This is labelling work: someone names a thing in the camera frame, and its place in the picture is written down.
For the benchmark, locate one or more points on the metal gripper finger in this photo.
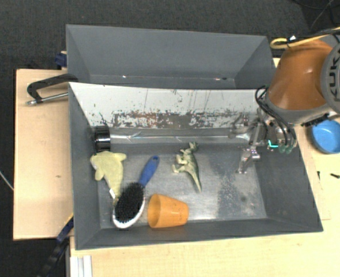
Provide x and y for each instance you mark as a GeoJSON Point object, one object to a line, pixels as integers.
{"type": "Point", "coordinates": [243, 133]}
{"type": "Point", "coordinates": [248, 160]}

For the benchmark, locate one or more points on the green toy dinosaur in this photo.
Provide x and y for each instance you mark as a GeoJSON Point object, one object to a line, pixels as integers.
{"type": "Point", "coordinates": [190, 163]}

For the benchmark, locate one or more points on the blue bowl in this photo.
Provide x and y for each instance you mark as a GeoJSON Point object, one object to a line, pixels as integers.
{"type": "Point", "coordinates": [330, 137]}

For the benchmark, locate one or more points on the small black screw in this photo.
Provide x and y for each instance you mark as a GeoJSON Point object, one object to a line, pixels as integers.
{"type": "Point", "coordinates": [335, 175]}

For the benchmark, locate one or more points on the orange plastic cup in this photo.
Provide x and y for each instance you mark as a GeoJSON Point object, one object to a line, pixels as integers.
{"type": "Point", "coordinates": [168, 211]}

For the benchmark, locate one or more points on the grey metal bin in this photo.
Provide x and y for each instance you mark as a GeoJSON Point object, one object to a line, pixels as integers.
{"type": "Point", "coordinates": [164, 212]}

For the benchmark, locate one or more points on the pale yellow plush dolphin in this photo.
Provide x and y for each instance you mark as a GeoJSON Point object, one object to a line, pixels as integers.
{"type": "Point", "coordinates": [112, 166]}

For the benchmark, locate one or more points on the black round container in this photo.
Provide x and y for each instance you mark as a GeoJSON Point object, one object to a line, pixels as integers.
{"type": "Point", "coordinates": [102, 138]}

